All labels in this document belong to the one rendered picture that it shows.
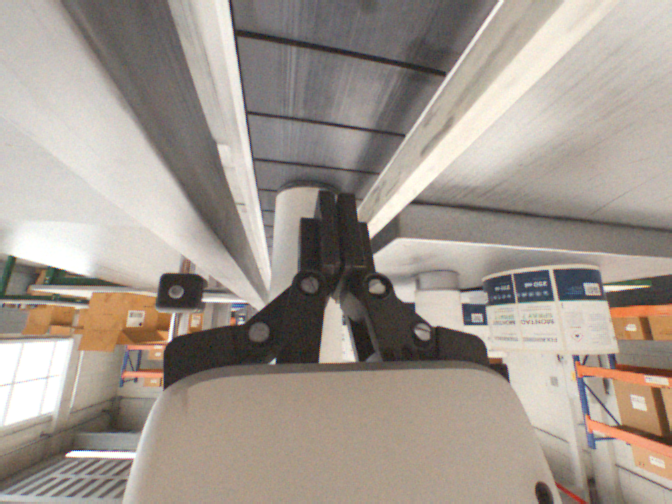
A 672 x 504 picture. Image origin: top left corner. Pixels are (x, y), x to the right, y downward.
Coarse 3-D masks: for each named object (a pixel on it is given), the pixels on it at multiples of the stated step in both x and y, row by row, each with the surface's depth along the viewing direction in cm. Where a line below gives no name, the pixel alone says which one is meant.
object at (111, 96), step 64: (0, 0) 1; (64, 0) 1; (128, 0) 2; (0, 64) 2; (64, 64) 2; (128, 64) 2; (64, 128) 2; (128, 128) 2; (192, 128) 3; (128, 192) 3; (192, 192) 3; (192, 256) 6
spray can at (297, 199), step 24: (288, 192) 19; (312, 192) 18; (336, 192) 20; (288, 216) 18; (312, 216) 18; (288, 240) 18; (288, 264) 17; (336, 312) 17; (336, 336) 17; (336, 360) 17
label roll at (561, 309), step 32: (512, 288) 48; (544, 288) 45; (576, 288) 43; (512, 320) 47; (544, 320) 44; (576, 320) 42; (608, 320) 43; (544, 352) 43; (576, 352) 41; (608, 352) 41
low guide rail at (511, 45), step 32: (512, 0) 6; (544, 0) 6; (576, 0) 5; (608, 0) 5; (512, 32) 6; (544, 32) 6; (576, 32) 6; (480, 64) 8; (512, 64) 7; (544, 64) 6; (448, 96) 9; (480, 96) 8; (512, 96) 7; (416, 128) 11; (448, 128) 9; (480, 128) 9; (416, 160) 11; (448, 160) 10; (384, 192) 15; (416, 192) 13; (384, 224) 17
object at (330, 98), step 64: (256, 0) 8; (320, 0) 8; (384, 0) 8; (448, 0) 8; (256, 64) 10; (320, 64) 10; (384, 64) 10; (448, 64) 10; (256, 128) 14; (320, 128) 14; (384, 128) 14
